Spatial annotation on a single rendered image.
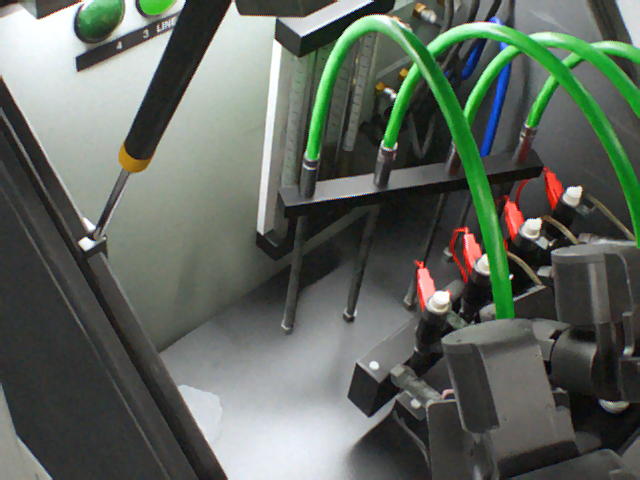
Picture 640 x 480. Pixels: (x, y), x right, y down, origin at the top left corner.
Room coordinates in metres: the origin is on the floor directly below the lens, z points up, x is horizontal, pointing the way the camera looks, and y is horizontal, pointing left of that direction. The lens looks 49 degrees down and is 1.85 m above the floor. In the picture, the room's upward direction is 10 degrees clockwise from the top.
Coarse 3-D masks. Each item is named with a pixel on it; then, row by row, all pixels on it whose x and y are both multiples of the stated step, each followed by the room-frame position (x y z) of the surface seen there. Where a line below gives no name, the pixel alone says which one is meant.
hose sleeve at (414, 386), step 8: (400, 376) 0.48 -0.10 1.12; (408, 376) 0.47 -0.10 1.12; (416, 376) 0.47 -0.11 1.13; (400, 384) 0.47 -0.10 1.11; (408, 384) 0.46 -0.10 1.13; (416, 384) 0.46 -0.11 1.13; (424, 384) 0.46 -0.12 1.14; (408, 392) 0.46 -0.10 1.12; (416, 392) 0.45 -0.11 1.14; (424, 392) 0.45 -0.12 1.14; (432, 392) 0.44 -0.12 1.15; (424, 400) 0.44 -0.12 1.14
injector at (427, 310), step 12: (432, 312) 0.57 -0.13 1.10; (444, 312) 0.57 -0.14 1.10; (420, 324) 0.58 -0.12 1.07; (432, 324) 0.57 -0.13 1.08; (444, 324) 0.58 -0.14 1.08; (420, 336) 0.57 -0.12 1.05; (432, 336) 0.57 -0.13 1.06; (420, 348) 0.57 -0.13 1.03; (432, 348) 0.57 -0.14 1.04; (420, 360) 0.57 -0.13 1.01; (420, 372) 0.58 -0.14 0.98
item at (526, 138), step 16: (608, 48) 0.78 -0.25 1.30; (624, 48) 0.78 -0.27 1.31; (576, 64) 0.80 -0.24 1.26; (544, 96) 0.81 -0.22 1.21; (528, 128) 0.81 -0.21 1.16; (528, 144) 0.81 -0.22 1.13; (512, 160) 0.82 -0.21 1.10; (592, 240) 0.74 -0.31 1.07; (608, 240) 0.73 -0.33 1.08; (624, 240) 0.72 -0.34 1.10
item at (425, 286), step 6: (420, 270) 0.65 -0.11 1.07; (426, 270) 0.65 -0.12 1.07; (420, 276) 0.64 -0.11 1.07; (426, 276) 0.64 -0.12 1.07; (420, 282) 0.63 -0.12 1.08; (426, 282) 0.63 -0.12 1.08; (432, 282) 0.63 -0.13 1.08; (420, 288) 0.62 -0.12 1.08; (426, 288) 0.62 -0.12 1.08; (432, 288) 0.62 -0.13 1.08; (420, 294) 0.61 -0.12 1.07; (426, 294) 0.61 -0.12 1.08; (420, 300) 0.61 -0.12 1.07
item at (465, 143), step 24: (360, 24) 0.65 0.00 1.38; (384, 24) 0.61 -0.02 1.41; (336, 48) 0.68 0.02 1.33; (408, 48) 0.58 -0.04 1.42; (336, 72) 0.69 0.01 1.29; (432, 72) 0.55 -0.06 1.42; (312, 120) 0.70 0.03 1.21; (456, 120) 0.51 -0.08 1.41; (312, 144) 0.70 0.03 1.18; (456, 144) 0.50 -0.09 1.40; (480, 168) 0.48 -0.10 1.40; (480, 192) 0.46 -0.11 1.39; (480, 216) 0.45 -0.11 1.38; (504, 264) 0.43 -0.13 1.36; (504, 288) 0.42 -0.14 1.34; (504, 312) 0.41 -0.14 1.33
